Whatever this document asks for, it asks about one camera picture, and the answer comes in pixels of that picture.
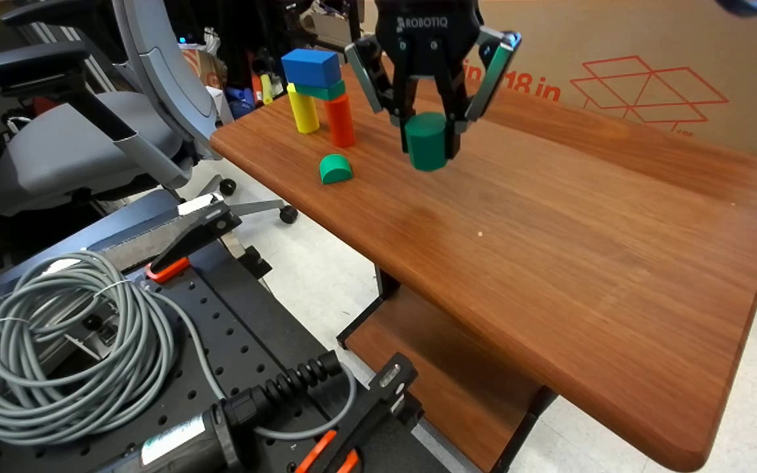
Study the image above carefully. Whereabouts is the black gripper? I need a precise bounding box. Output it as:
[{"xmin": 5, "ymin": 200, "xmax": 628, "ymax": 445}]
[{"xmin": 343, "ymin": 0, "xmax": 526, "ymax": 163}]

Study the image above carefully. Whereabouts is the red rectangular block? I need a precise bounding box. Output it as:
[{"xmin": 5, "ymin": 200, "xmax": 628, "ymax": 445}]
[{"xmin": 324, "ymin": 91, "xmax": 357, "ymax": 150}]

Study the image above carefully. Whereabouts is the teal flat block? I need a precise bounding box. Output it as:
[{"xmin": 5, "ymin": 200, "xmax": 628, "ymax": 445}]
[{"xmin": 296, "ymin": 78, "xmax": 349, "ymax": 106}]

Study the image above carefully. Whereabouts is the blue rectangular block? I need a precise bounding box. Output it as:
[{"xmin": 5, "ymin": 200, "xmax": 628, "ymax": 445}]
[{"xmin": 278, "ymin": 48, "xmax": 345, "ymax": 90}]

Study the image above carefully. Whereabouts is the yellow cylinder block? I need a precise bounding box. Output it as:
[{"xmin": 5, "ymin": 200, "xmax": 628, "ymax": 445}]
[{"xmin": 284, "ymin": 81, "xmax": 324, "ymax": 140}]

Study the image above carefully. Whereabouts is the green half cylinder block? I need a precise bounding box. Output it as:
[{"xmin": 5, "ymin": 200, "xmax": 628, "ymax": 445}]
[{"xmin": 318, "ymin": 152, "xmax": 355, "ymax": 186}]

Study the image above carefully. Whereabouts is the large printed cardboard box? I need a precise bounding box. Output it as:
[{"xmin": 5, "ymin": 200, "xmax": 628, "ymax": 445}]
[{"xmin": 473, "ymin": 0, "xmax": 757, "ymax": 161}]

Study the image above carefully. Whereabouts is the wooden lower table shelf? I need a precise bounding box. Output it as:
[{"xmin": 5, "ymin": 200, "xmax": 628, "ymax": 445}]
[{"xmin": 336, "ymin": 284, "xmax": 557, "ymax": 473}]

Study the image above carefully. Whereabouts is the dark blue round object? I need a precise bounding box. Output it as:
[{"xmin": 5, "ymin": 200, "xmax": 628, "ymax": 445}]
[{"xmin": 715, "ymin": 0, "xmax": 757, "ymax": 19}]

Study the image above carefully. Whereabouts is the black perforated board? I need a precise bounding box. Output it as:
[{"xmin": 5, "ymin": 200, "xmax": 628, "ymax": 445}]
[{"xmin": 0, "ymin": 240, "xmax": 453, "ymax": 473}]

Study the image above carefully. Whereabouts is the grey office chair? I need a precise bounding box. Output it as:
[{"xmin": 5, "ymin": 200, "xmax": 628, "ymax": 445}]
[{"xmin": 0, "ymin": 0, "xmax": 302, "ymax": 225}]

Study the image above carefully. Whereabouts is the black power plug connector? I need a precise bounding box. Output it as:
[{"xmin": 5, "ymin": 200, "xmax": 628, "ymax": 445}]
[{"xmin": 97, "ymin": 349, "xmax": 348, "ymax": 473}]

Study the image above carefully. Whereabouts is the black clamp with orange handle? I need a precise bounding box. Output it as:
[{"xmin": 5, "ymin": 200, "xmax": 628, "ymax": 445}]
[
  {"xmin": 143, "ymin": 197, "xmax": 244, "ymax": 287},
  {"xmin": 293, "ymin": 351, "xmax": 427, "ymax": 473}
]

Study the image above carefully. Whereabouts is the coiled grey cable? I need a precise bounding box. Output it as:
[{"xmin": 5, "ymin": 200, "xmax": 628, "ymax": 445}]
[{"xmin": 0, "ymin": 249, "xmax": 361, "ymax": 446}]

